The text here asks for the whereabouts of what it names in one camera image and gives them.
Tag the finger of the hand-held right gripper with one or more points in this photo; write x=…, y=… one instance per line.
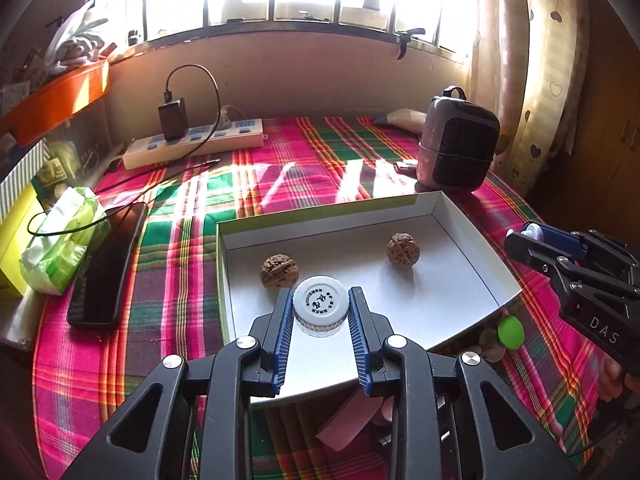
x=530, y=252
x=562, y=242

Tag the orange tray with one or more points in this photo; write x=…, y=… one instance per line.
x=60, y=95

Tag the green printed packet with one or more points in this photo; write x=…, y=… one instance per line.
x=50, y=175

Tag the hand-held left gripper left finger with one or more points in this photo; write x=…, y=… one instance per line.
x=282, y=345

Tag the heart print curtain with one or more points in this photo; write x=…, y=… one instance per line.
x=545, y=60

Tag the person's right hand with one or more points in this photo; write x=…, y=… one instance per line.
x=612, y=376

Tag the white power strip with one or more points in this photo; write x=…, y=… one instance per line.
x=150, y=152

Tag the clear plastic container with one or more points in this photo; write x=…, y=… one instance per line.
x=85, y=145

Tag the white cardboard box green outside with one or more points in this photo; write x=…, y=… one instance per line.
x=350, y=240

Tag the black smartphone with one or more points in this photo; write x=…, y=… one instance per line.
x=105, y=270

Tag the yellow-green box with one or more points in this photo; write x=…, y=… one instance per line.
x=15, y=250

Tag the white plastic bag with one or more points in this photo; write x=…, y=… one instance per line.
x=75, y=35

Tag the wooden cabinet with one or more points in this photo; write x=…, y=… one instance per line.
x=610, y=85

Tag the small dark object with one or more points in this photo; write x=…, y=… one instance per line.
x=133, y=38

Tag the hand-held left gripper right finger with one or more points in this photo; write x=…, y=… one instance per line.
x=360, y=345

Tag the green round cap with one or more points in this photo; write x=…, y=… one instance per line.
x=511, y=332

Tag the small pale round object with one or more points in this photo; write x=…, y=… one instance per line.
x=492, y=350

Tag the white-capped small jar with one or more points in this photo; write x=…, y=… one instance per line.
x=320, y=302

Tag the window with metal bars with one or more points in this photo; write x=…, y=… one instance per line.
x=280, y=12

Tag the pink green plaid tablecloth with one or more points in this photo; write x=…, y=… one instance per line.
x=310, y=160

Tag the brown walnut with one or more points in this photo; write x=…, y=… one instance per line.
x=279, y=272
x=402, y=249

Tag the white plug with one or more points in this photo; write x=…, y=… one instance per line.
x=229, y=117

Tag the pink flat block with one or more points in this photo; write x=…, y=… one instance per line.
x=345, y=425

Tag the grey portable heater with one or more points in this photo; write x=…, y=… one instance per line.
x=450, y=145

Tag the green white tissue pack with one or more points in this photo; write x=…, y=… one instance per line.
x=60, y=240

